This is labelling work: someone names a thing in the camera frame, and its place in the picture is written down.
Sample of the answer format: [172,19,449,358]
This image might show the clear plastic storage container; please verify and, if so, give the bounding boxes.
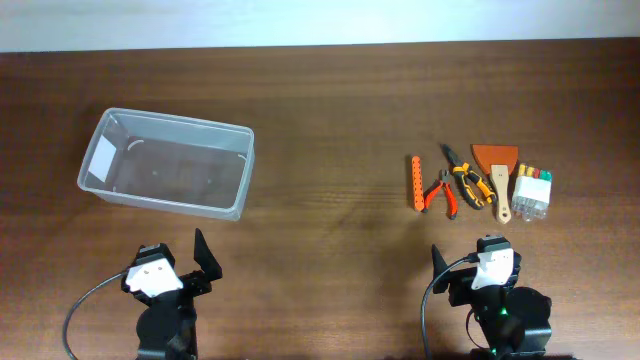
[77,108,255,221]

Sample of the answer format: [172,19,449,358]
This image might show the clear box of coloured bits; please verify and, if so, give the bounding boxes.
[511,163,553,222]

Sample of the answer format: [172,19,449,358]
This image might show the orange scraper with wooden handle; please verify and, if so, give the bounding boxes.
[471,144,519,224]

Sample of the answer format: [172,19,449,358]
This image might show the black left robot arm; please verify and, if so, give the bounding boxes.
[121,229,223,359]

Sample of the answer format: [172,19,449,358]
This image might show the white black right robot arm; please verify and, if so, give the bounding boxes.
[420,237,552,359]

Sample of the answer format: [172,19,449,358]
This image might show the orange black long-nose pliers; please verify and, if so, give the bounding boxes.
[441,144,497,210]

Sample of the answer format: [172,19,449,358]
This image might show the orange perforated plastic bar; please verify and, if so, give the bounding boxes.
[411,156,425,212]

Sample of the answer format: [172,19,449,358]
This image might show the red handled side cutters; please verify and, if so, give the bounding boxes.
[422,169,458,220]

